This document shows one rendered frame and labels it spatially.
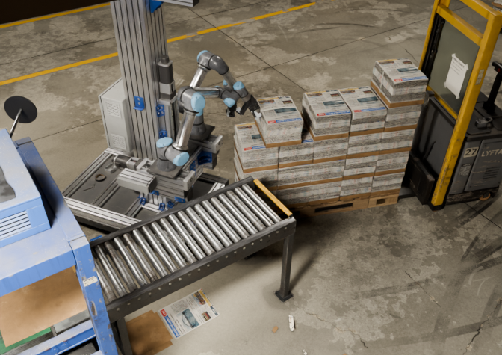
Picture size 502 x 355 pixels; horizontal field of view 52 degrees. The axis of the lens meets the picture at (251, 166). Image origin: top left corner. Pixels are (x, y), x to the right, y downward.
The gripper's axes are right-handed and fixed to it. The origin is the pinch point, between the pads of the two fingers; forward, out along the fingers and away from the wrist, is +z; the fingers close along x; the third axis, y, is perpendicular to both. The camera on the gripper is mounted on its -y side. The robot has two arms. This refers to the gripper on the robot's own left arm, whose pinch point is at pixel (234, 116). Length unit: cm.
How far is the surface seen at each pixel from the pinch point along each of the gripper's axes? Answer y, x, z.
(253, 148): -2.7, 5.6, 43.1
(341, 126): 9, 75, 45
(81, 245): 69, -108, 189
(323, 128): 9, 61, 45
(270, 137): 8, 18, 46
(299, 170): -30, 44, 46
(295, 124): 18, 37, 47
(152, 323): -85, -88, 126
